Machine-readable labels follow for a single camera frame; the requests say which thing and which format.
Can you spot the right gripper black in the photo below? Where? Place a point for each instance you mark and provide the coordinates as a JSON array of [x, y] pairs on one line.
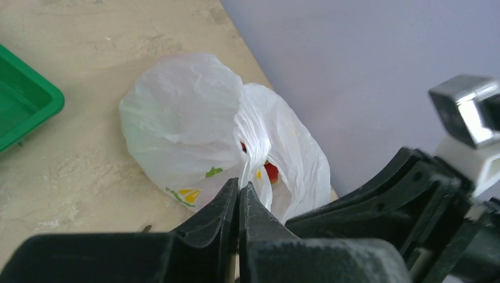
[[425, 208]]

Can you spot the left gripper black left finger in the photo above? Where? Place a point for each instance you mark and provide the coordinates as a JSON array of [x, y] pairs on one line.
[[204, 249]]

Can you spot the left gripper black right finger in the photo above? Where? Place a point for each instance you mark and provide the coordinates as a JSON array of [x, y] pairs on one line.
[[261, 236]]

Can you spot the white plastic bag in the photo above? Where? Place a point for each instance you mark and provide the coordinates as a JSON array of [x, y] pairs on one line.
[[191, 124]]

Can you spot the fake red fruit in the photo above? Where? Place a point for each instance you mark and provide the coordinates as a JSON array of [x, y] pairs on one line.
[[272, 172]]

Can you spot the green plastic tray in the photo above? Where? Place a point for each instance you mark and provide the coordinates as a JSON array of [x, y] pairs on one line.
[[27, 99]]

